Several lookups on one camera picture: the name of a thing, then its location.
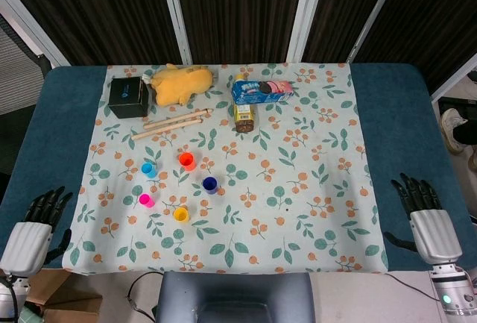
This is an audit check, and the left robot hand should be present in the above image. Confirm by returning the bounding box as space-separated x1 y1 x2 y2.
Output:
0 186 74 277

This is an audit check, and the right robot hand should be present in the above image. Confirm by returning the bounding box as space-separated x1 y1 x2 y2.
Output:
383 172 464 266

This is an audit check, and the yellow plastic cup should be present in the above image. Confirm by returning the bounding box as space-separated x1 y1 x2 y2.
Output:
172 207 191 224

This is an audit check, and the dark blue plastic cup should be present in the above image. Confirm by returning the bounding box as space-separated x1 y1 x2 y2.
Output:
201 176 218 195

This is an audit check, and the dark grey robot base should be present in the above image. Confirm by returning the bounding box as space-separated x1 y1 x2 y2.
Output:
155 272 314 323

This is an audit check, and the brown cardboard box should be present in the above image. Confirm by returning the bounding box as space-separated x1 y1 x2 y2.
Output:
22 269 104 323

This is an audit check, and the black trouser leg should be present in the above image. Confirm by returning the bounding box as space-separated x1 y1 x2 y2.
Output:
452 120 477 145

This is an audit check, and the teal table cover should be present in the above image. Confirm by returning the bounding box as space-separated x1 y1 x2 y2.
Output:
0 62 477 271

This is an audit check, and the white shoe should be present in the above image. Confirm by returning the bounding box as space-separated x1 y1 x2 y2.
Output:
440 107 468 154

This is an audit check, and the orange plastic cup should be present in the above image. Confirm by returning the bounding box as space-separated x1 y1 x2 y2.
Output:
178 152 197 172

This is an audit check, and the wooden drumstick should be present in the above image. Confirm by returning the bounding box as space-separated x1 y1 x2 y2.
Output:
142 107 215 131
130 116 206 142

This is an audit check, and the black cardboard box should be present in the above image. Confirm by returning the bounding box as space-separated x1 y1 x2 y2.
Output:
107 75 152 119

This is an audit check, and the floral print tablecloth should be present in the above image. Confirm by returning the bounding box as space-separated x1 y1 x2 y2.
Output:
61 62 391 276

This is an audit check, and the dark slatted screen panel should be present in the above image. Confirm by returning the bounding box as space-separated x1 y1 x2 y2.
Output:
159 0 329 66
0 0 193 69
297 0 405 65
348 0 477 104

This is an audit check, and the yellow plush toy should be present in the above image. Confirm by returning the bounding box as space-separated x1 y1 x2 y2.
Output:
142 63 218 107

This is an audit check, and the yellow label bottle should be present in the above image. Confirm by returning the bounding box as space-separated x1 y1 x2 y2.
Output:
233 72 259 134

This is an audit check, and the blue cookie box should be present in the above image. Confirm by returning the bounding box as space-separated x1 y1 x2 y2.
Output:
231 78 296 106

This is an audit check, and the thin black cable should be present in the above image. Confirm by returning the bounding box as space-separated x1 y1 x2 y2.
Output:
383 272 443 303

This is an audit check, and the black floor cable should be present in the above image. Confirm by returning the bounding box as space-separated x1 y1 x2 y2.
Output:
126 272 165 321

